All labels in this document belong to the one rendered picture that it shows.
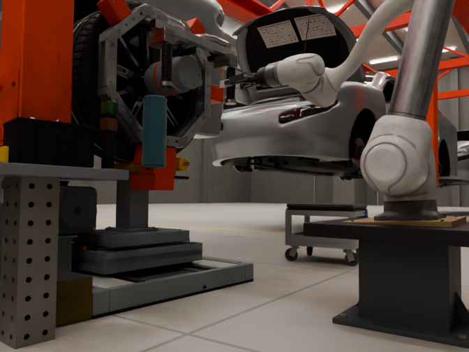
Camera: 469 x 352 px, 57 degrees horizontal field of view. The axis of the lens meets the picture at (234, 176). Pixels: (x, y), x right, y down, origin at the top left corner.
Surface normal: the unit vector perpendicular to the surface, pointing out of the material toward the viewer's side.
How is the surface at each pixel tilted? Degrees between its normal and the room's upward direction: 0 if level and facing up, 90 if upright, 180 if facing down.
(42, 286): 90
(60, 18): 90
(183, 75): 90
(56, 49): 90
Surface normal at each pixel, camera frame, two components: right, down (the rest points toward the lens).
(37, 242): 0.76, -0.02
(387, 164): -0.55, 0.07
